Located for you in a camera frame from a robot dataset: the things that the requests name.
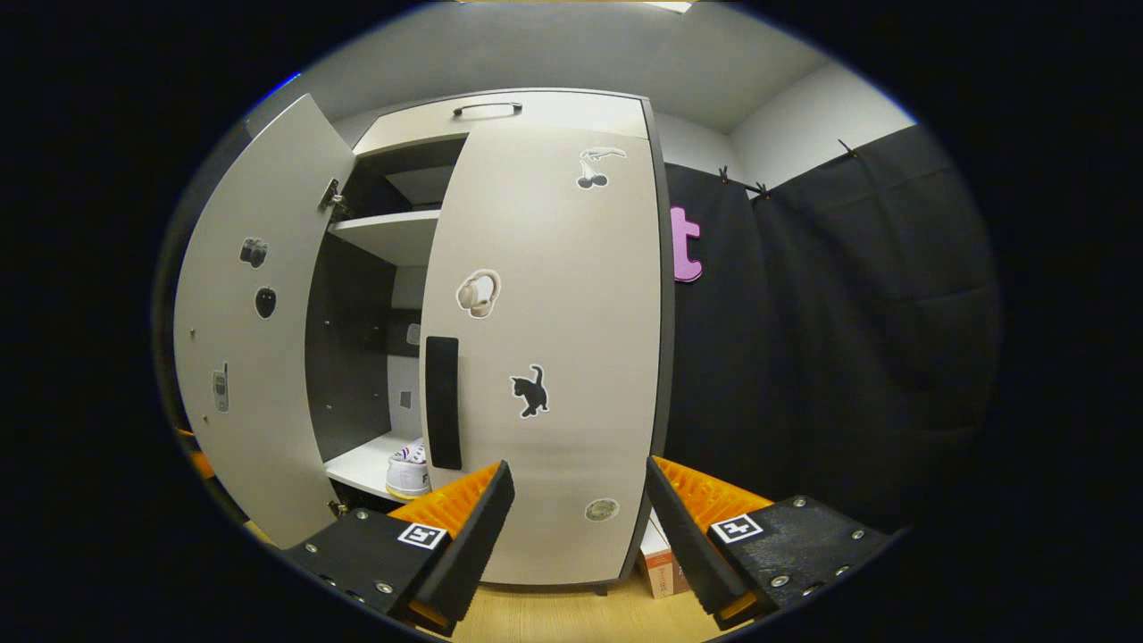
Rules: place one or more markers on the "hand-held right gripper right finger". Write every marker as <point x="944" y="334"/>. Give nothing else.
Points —
<point x="683" y="540"/>

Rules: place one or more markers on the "white striped shoe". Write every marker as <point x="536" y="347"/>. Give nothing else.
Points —
<point x="406" y="478"/>

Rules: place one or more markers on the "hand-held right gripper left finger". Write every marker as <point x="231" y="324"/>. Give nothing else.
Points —
<point x="469" y="545"/>

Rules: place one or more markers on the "white cabinet drawer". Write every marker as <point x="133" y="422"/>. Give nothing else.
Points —
<point x="580" y="112"/>

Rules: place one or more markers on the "white shoe cabinet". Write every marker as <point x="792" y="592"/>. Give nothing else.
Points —
<point x="357" y="357"/>

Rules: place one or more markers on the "white cabinet door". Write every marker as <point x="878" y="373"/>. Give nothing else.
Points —
<point x="571" y="357"/>
<point x="259" y="446"/>

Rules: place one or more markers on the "bright ceiling light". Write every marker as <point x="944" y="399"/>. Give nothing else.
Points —
<point x="668" y="5"/>

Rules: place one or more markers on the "white orange book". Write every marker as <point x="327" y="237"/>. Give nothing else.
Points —
<point x="663" y="563"/>

